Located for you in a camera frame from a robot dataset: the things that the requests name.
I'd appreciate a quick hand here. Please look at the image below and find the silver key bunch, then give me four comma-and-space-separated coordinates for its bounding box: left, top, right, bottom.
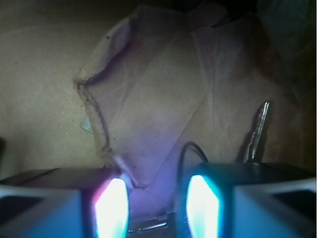
128, 101, 271, 235

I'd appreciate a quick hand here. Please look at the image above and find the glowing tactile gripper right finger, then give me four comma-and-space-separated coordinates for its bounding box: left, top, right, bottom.
184, 163, 317, 238

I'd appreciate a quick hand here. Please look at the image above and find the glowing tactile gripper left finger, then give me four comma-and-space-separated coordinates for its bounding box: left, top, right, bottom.
0, 169, 129, 238

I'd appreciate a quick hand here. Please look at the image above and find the brown paper bag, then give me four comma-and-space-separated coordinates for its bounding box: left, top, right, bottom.
0, 0, 317, 224

